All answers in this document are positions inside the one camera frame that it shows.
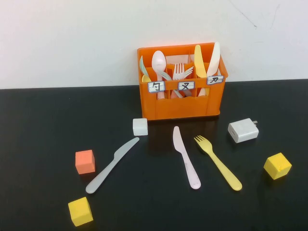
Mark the white spoon character label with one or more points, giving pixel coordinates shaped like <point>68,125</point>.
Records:
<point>156,86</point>

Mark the white usb wall charger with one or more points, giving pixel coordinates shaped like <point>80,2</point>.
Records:
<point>243,131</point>

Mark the grey plastic knife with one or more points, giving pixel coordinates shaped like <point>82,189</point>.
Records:
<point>113,161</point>

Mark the yellow plastic knife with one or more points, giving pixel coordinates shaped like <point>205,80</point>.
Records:
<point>199,65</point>

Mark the pink plastic knife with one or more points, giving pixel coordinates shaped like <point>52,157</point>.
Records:
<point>185,158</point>

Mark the pale green plastic spoon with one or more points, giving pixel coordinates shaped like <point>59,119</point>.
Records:
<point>142,66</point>

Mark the cream plastic knife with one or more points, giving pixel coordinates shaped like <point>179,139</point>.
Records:
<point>214,60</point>

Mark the yellow cube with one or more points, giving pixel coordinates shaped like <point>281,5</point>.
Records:
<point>80,211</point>
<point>277,166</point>

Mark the yellow plastic spoon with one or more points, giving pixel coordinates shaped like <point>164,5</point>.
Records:
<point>145,79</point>

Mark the white cube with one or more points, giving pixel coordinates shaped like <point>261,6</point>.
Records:
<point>140,126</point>

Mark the white knife character label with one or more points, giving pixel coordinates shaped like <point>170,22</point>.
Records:
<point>215,80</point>

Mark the yellow plastic fork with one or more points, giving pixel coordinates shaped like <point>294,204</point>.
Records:
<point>216,161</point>

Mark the orange plastic cutlery holder crate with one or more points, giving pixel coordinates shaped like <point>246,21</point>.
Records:
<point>180,108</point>

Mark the orange cube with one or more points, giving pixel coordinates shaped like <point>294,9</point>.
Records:
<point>84,162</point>

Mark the white fork character label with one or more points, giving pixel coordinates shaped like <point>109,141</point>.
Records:
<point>186,85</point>

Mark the pink plastic spoon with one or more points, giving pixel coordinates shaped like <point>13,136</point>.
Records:
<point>158,60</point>

